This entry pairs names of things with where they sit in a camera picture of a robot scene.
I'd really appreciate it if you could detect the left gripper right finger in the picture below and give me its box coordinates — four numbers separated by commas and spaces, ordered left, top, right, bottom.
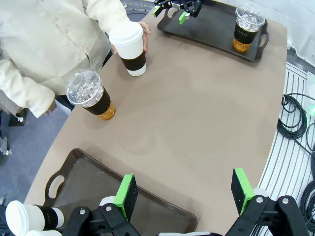
225, 168, 310, 236

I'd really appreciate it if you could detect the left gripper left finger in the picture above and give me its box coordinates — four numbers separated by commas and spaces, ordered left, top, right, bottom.
63, 173, 148, 236

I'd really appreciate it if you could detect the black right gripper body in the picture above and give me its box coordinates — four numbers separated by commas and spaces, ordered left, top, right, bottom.
171, 0, 188, 10

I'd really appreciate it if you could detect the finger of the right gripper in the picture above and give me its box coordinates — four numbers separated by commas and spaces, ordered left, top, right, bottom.
152, 0, 174, 18
178, 0, 203, 26

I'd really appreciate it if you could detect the white paper cup black sleeve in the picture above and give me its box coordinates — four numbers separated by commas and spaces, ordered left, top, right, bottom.
108, 21, 147, 77
5, 200, 65, 233
24, 229, 62, 236

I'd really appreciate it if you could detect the clear iced coffee cup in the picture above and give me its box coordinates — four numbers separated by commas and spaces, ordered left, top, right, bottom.
232, 2, 266, 53
65, 69, 116, 121

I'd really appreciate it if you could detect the person's right forearm beige sleeve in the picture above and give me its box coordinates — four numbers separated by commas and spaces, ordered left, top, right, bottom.
0, 59, 56, 118

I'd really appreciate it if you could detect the person's left forearm beige sleeve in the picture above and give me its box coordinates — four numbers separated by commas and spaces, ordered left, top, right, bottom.
83, 0, 131, 35

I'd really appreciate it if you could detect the brown plastic serving tray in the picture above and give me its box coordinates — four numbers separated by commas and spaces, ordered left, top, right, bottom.
44, 148, 198, 236
157, 0, 270, 62

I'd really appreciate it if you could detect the person's left hand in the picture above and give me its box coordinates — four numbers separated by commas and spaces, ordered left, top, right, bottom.
111, 21, 152, 55

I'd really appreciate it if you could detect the person's right hand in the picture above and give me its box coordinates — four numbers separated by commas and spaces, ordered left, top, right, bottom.
43, 99, 58, 117

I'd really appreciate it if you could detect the person in beige shirt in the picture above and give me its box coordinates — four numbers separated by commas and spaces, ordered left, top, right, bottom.
0, 0, 131, 118

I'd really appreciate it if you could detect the white power strip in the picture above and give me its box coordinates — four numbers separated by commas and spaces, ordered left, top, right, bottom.
304, 71, 315, 118

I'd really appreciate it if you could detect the black stand base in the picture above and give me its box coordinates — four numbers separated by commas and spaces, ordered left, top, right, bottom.
8, 108, 29, 127

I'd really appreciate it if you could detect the coiled black cable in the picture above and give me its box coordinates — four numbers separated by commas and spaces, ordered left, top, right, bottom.
299, 157, 315, 233
277, 92, 315, 158

